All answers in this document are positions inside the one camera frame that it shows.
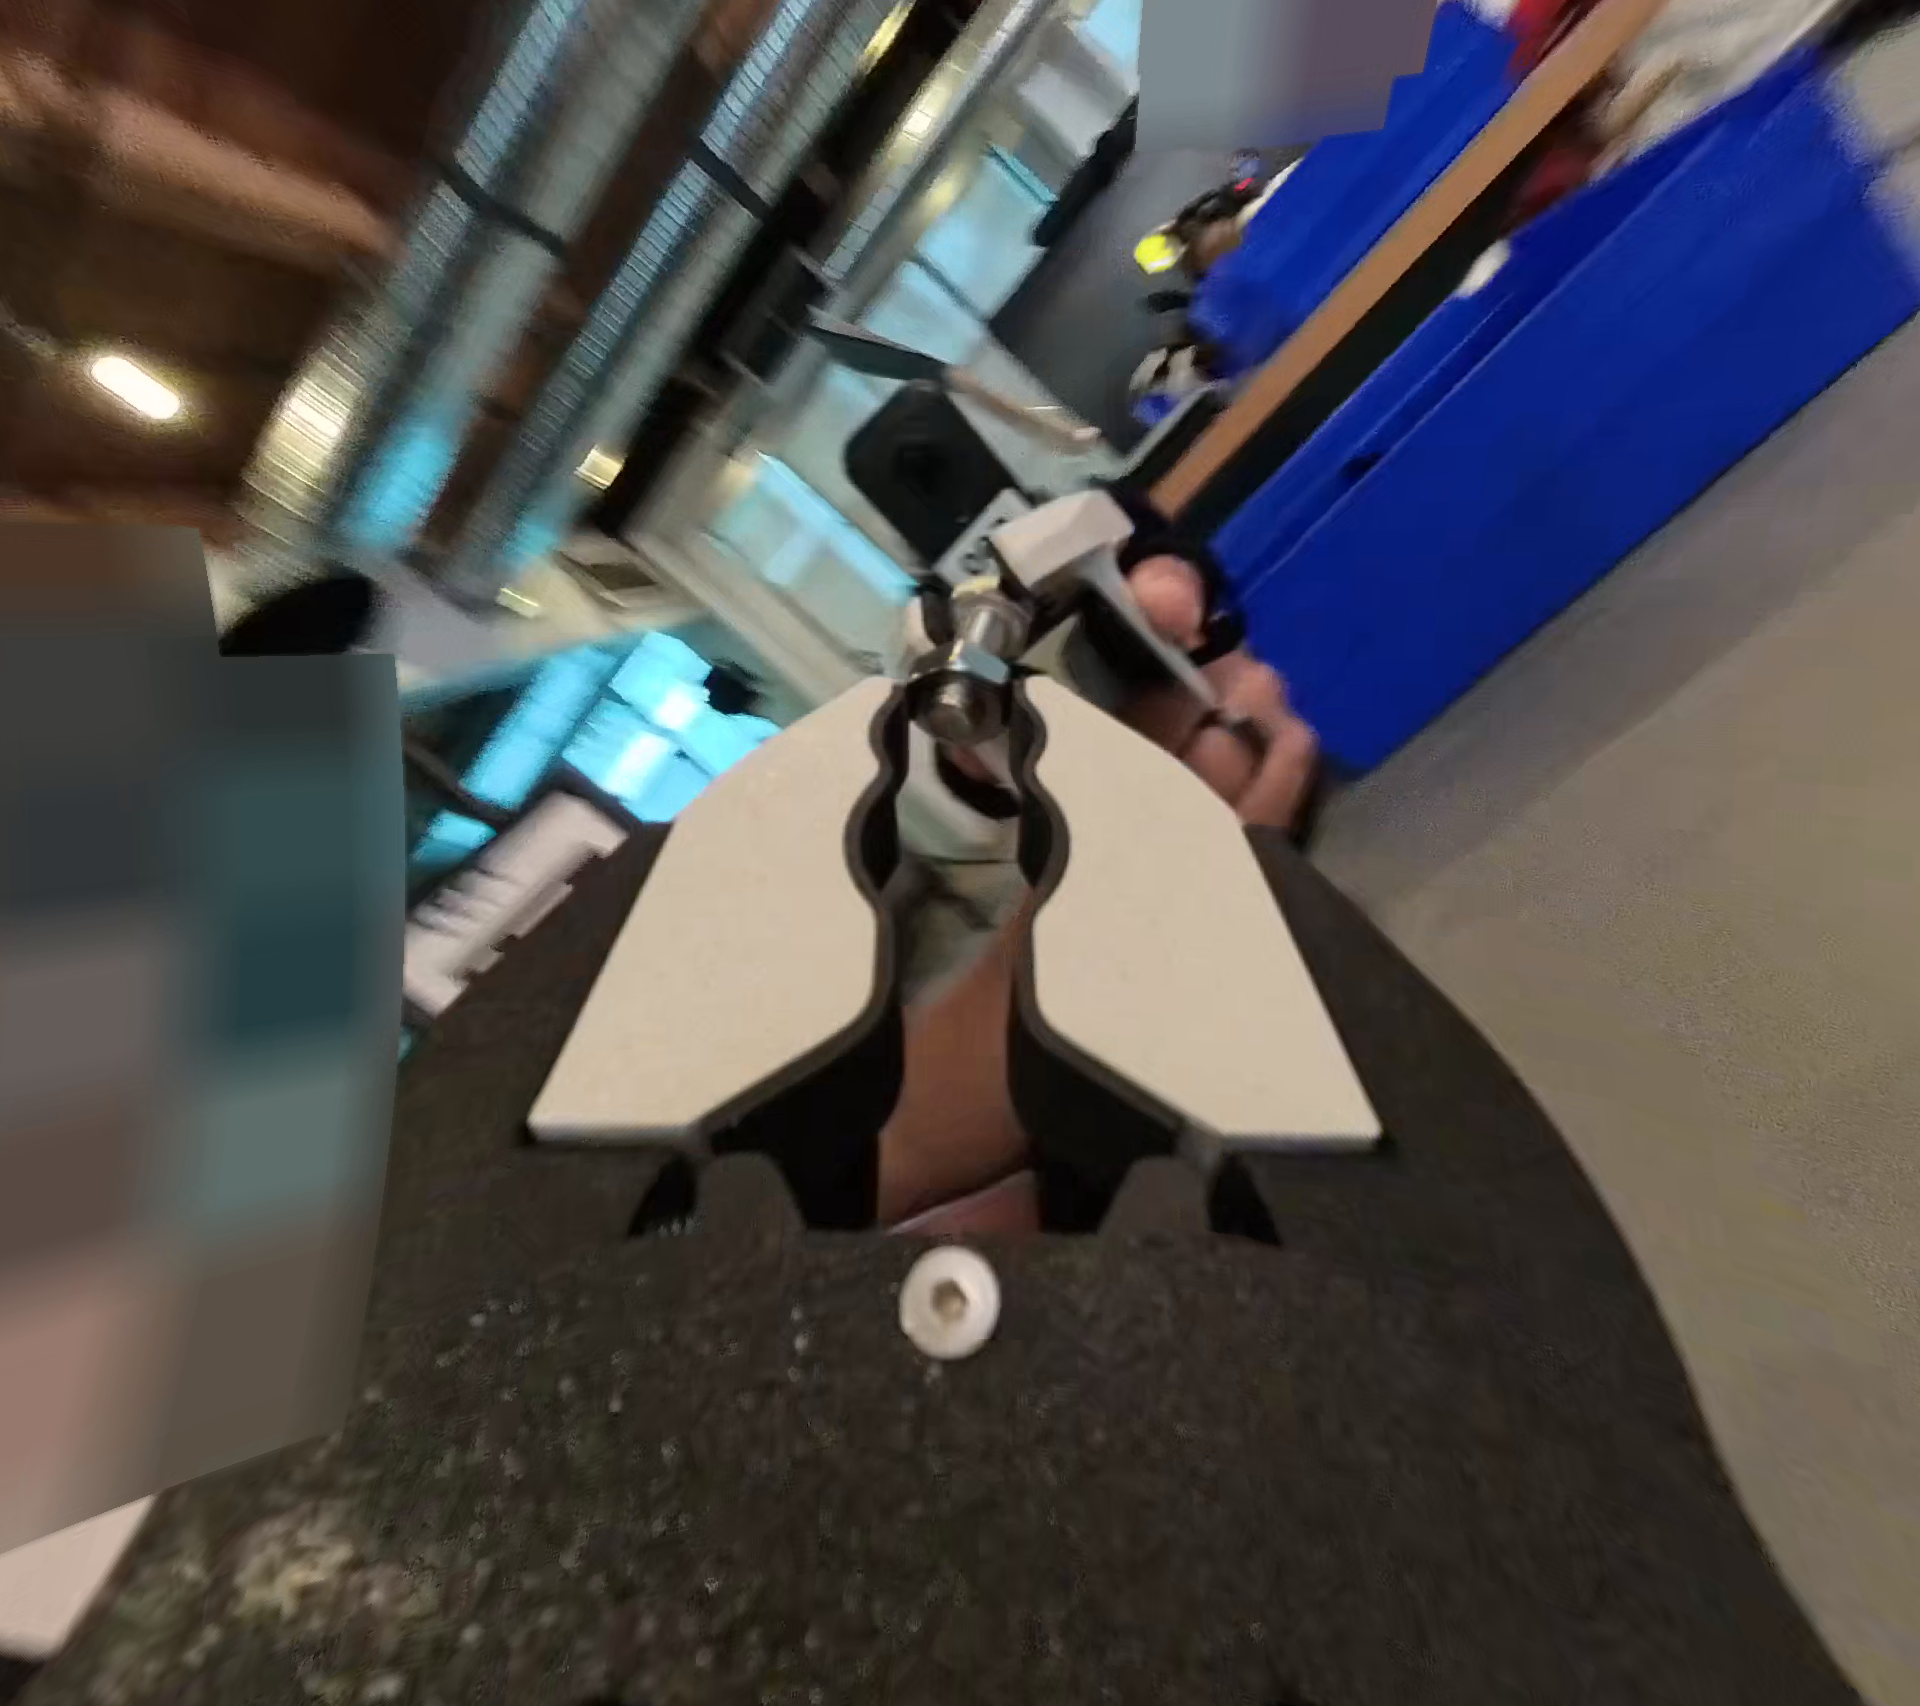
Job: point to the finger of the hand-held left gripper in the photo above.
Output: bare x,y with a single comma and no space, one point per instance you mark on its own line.
926,632
1067,544

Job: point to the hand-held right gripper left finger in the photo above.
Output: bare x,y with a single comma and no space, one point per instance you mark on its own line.
705,967

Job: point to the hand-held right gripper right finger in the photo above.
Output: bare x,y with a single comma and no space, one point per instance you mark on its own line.
1196,967

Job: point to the steel hex nut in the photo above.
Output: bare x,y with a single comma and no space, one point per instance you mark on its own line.
989,632

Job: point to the steel hex bolt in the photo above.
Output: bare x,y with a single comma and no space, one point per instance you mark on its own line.
965,706

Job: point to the blue plastic bin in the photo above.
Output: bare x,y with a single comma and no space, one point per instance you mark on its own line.
1353,271
1494,508

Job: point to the person's left hand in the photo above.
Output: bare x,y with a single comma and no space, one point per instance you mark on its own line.
1264,749

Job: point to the yellow tipped tool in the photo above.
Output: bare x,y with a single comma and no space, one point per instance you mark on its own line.
1157,252

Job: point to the wooden desk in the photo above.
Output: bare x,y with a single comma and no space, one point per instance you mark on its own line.
1431,222

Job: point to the ceiling light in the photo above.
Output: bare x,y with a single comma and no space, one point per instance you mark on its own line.
133,387

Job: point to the silver ventilation duct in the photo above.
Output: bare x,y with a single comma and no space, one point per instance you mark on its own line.
842,55
501,160

